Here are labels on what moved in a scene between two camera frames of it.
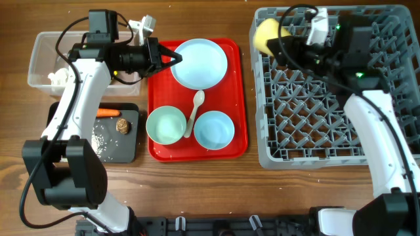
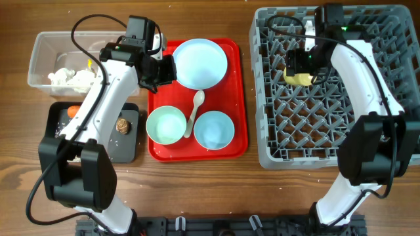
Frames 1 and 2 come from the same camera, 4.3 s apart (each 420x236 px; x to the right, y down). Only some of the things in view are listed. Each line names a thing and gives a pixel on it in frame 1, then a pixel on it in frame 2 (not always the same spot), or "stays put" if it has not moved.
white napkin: (59, 78) stays put
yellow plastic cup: (266, 29) → (299, 79)
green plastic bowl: (166, 125) stays put
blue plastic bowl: (214, 130) stays put
